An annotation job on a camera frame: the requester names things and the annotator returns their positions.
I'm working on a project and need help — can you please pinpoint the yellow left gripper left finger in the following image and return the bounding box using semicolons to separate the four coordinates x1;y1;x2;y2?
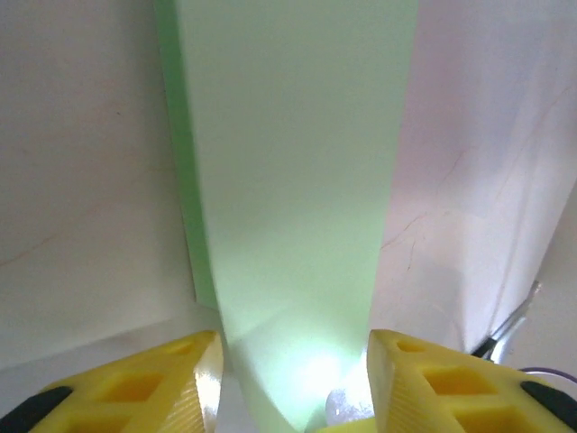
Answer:
0;330;225;433

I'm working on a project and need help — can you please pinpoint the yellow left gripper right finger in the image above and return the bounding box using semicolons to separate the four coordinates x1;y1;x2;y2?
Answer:
367;328;577;433

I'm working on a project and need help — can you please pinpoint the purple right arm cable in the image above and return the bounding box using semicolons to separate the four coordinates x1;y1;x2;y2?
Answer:
517;367;577;385

